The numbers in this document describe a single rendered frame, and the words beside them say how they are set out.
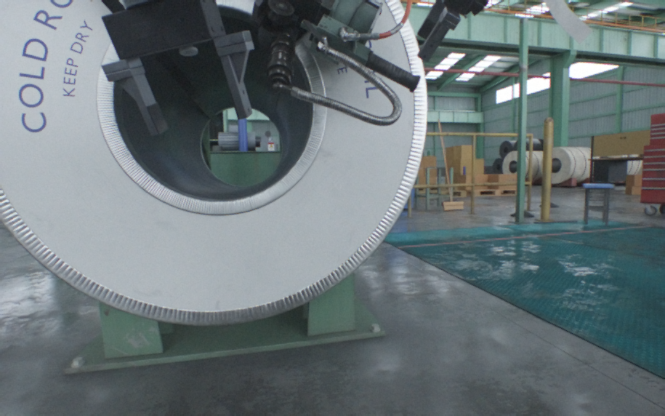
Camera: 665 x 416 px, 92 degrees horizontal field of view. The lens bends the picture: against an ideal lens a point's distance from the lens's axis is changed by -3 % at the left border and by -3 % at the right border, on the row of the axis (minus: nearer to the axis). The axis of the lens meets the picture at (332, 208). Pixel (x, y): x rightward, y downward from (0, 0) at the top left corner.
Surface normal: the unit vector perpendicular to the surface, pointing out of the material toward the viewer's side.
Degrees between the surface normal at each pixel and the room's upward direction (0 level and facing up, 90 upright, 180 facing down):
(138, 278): 90
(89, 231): 90
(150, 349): 90
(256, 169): 90
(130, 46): 114
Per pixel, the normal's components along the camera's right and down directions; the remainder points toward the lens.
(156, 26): -0.07, 0.49
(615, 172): 0.22, 0.09
